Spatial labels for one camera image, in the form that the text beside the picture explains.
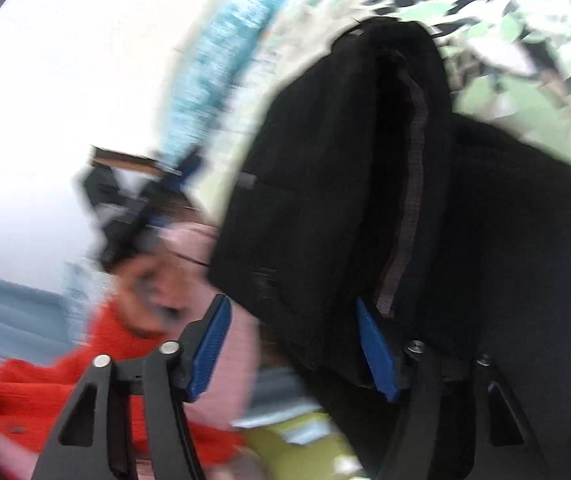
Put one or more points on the grey-blue cloth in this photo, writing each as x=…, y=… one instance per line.
x=10, y=310

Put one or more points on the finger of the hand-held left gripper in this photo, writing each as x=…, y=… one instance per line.
x=183, y=167

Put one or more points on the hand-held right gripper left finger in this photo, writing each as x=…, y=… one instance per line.
x=210, y=350

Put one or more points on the brown wooden furniture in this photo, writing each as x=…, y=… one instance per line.
x=120, y=157

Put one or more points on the person's left hand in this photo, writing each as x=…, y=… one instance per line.
x=145, y=295

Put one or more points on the blue patterned blanket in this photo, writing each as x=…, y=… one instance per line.
x=220, y=60

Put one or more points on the black pants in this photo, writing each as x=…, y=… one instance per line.
x=315, y=185

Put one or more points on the yellow-green plastic object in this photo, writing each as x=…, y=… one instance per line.
x=295, y=452

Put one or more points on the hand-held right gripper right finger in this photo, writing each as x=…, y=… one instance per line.
x=375, y=355

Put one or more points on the leaf-printed bedsheet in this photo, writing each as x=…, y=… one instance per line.
x=515, y=90

